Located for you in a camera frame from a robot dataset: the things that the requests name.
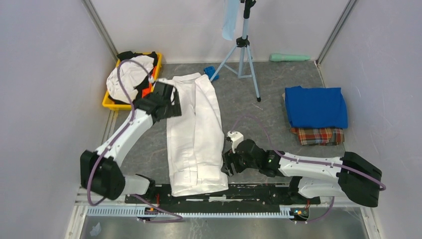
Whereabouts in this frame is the white long-sleeve shirt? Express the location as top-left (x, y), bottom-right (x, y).
top-left (167, 73), bottom-right (228, 197)

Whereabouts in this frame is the blue printed t-shirt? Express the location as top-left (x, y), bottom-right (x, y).
top-left (285, 86), bottom-right (348, 128)

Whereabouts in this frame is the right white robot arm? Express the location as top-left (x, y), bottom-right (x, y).
top-left (222, 137), bottom-right (386, 208)

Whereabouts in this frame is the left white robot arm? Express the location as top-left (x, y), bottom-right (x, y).
top-left (80, 82), bottom-right (182, 203)

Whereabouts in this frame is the orange garment in tray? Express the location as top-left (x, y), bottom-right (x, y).
top-left (141, 66), bottom-right (159, 98)

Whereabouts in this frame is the small blue object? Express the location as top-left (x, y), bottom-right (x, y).
top-left (204, 66), bottom-right (215, 80)

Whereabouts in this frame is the black garment in tray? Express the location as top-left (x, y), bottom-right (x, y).
top-left (108, 50), bottom-right (159, 106)

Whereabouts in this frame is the folded plaid shirt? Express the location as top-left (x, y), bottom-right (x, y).
top-left (291, 127), bottom-right (345, 146)

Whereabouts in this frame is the mint green cylinder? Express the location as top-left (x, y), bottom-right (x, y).
top-left (269, 53), bottom-right (311, 62)

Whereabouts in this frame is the light blue music stand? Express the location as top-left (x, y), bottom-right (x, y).
top-left (210, 0), bottom-right (261, 102)

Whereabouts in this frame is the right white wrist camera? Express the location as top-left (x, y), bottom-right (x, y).
top-left (226, 131), bottom-right (244, 153)

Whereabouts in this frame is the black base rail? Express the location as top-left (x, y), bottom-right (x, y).
top-left (143, 183), bottom-right (321, 214)

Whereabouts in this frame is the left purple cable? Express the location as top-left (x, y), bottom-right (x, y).
top-left (86, 59), bottom-right (184, 224)

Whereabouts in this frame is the purple cable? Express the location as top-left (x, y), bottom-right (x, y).
top-left (86, 59), bottom-right (184, 224)
top-left (230, 115), bottom-right (387, 225)

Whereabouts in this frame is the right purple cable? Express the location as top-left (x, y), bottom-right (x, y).
top-left (230, 115), bottom-right (387, 225)

